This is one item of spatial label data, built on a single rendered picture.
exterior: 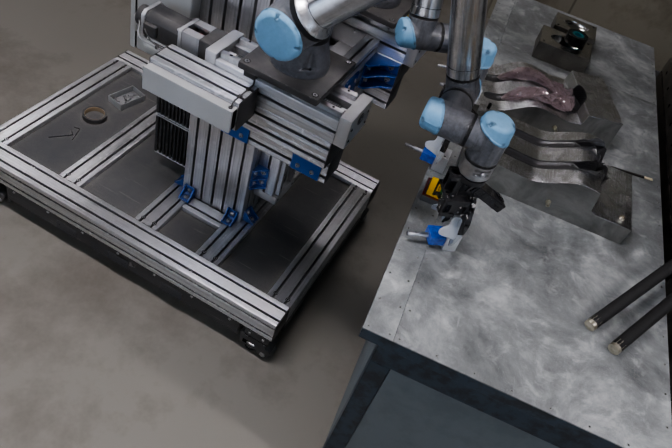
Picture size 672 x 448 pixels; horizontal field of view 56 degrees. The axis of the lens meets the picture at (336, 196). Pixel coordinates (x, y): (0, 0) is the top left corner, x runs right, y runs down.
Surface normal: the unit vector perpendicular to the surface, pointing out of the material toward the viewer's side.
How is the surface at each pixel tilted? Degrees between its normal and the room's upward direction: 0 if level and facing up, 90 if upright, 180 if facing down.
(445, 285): 0
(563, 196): 90
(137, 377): 0
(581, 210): 90
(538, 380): 0
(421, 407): 90
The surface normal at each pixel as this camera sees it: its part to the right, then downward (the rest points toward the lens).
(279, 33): -0.47, 0.61
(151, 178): 0.23, -0.69
